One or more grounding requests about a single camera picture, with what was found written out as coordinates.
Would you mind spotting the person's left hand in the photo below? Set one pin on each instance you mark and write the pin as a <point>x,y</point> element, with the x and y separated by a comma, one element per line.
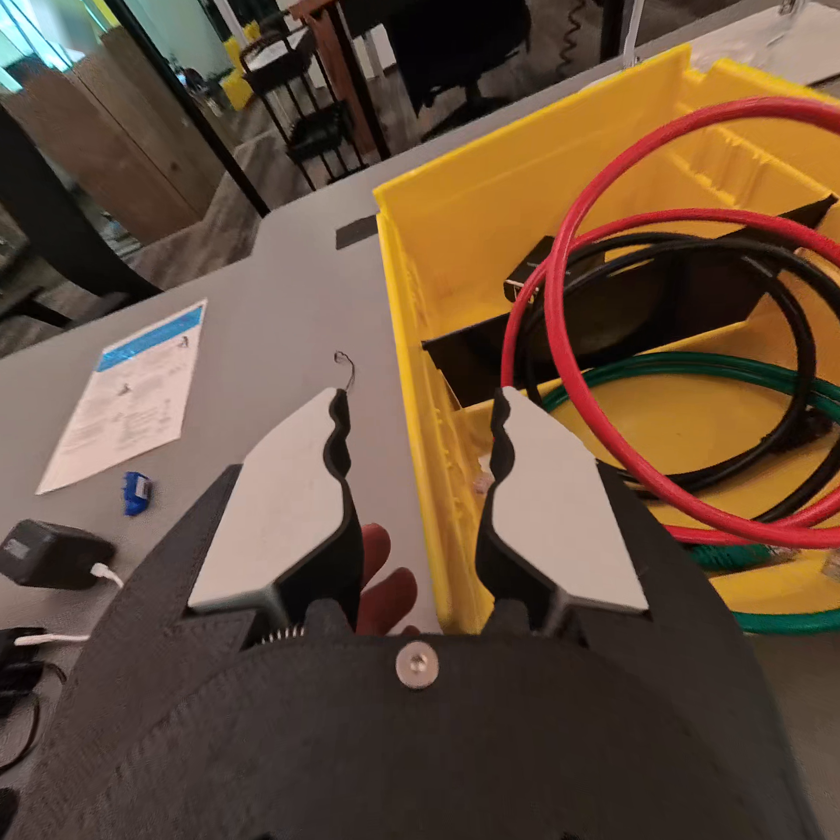
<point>387,604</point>

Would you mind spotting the brown plywood crate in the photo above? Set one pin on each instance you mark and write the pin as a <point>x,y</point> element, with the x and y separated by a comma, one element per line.
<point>131,131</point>

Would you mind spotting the small blue connector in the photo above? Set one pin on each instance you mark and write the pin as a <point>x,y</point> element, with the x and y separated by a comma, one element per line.
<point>136,492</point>

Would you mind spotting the black power adapter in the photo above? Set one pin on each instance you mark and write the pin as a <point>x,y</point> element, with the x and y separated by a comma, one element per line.
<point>46,554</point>

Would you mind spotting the small yellow bins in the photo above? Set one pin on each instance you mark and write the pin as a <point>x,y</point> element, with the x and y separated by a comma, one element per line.
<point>237,92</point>

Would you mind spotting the black ethernet port adapter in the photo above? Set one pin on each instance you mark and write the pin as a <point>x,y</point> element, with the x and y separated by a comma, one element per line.
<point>531,262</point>

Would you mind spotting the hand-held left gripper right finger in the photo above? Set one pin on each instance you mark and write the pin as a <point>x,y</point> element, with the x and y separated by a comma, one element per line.
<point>564,518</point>

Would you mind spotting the black frame post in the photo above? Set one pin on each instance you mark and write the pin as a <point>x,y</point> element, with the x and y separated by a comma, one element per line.
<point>197,118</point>

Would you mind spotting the black bin divider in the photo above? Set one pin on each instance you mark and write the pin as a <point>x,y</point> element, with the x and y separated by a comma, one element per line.
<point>623,315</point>

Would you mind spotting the wooden table black frame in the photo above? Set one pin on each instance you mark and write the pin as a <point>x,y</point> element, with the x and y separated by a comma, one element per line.
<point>328,59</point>

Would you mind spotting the white leaflet blue header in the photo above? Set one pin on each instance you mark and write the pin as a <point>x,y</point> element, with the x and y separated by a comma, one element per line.
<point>131,407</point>

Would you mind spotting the black device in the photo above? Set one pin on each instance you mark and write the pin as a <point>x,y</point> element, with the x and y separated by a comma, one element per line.
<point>16,676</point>

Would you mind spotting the black office chair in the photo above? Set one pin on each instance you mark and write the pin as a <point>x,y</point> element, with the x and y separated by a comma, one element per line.
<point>459,46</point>

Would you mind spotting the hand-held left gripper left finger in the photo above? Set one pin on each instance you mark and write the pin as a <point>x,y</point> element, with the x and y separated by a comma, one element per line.
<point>275,512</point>

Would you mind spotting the yellow plastic bin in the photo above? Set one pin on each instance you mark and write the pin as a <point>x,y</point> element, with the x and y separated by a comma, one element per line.
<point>472,216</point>

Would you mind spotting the black tape patch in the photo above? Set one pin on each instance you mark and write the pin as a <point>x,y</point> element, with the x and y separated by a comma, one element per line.
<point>358,232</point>

